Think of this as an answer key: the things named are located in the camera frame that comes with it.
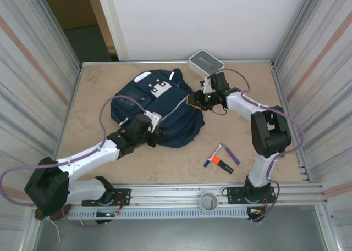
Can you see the brown wooden door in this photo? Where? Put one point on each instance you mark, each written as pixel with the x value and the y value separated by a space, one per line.
pixel 68 9

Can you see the long aluminium frame rail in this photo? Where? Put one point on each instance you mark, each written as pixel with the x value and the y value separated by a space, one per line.
pixel 170 192

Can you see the navy blue backpack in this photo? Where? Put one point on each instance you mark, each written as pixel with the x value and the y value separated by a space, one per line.
pixel 170 119

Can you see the brown cloth bundle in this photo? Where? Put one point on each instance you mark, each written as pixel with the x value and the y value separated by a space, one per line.
pixel 57 217

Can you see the white marker with blue cap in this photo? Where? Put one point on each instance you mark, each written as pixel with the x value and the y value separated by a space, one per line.
pixel 213 155

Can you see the orange black highlighter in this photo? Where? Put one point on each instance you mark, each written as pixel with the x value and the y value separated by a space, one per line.
pixel 224 166

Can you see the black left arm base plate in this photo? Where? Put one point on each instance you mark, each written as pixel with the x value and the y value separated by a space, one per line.
pixel 123 196

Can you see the purple pen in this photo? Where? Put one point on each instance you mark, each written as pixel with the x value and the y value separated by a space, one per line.
pixel 233 155

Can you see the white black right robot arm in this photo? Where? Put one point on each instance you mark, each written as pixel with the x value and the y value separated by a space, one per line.
pixel 261 168

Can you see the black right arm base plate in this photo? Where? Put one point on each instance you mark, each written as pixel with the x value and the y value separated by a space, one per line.
pixel 233 194

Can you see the white grey tissue box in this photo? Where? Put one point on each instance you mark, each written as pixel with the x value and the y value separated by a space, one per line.
pixel 206 65

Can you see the thin aluminium frame rail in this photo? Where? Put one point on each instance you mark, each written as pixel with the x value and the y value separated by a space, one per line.
pixel 247 61

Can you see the aluminium side frame rail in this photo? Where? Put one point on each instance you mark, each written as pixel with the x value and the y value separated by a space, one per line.
pixel 291 119
pixel 66 124

